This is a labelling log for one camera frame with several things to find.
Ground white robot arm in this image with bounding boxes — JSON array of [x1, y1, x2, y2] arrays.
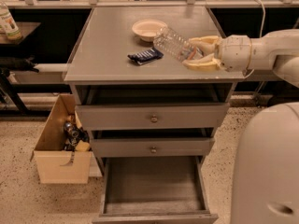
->
[[183, 29, 299, 224]]

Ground cardboard box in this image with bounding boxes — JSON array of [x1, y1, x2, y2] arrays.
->
[[33, 94, 92, 184]]

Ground grey middle drawer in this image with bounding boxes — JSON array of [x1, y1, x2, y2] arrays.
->
[[91, 138, 215, 158]]

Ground brass drawer knob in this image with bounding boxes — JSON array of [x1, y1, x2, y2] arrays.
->
[[150, 147, 157, 154], [150, 115, 158, 123]]

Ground clear plastic water bottle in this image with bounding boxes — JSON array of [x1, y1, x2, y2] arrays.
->
[[153, 27, 203, 62]]

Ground grey drawer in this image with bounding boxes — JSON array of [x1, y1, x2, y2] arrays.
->
[[93, 156, 218, 224], [76, 104, 229, 131], [91, 138, 215, 158]]

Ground brass top drawer knob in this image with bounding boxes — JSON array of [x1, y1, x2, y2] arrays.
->
[[150, 115, 158, 123]]

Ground dark cans in box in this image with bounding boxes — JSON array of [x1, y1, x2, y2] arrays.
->
[[64, 121, 89, 151]]

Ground white cable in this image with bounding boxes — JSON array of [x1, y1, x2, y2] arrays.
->
[[243, 0, 266, 80]]

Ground grey drawer cabinet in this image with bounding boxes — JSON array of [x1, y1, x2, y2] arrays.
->
[[62, 5, 246, 224]]

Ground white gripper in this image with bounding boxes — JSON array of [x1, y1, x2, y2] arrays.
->
[[182, 35, 252, 72]]

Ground yellow sponge in box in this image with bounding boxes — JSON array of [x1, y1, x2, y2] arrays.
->
[[76, 140, 91, 152]]

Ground grey top drawer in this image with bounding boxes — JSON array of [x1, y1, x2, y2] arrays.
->
[[76, 104, 229, 131]]

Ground black office chair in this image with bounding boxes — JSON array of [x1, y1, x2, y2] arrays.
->
[[267, 82, 299, 106]]

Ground green labelled bottle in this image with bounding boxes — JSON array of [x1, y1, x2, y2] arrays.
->
[[0, 1, 22, 40]]

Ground dark side table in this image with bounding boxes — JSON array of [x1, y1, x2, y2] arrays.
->
[[0, 21, 40, 114]]

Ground grey bottom drawer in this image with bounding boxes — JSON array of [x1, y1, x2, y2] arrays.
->
[[93, 156, 218, 224]]

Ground white paper bowl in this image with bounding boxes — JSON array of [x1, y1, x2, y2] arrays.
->
[[132, 20, 166, 42]]

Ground brass middle drawer knob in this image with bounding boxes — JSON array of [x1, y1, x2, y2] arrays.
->
[[150, 147, 157, 154]]

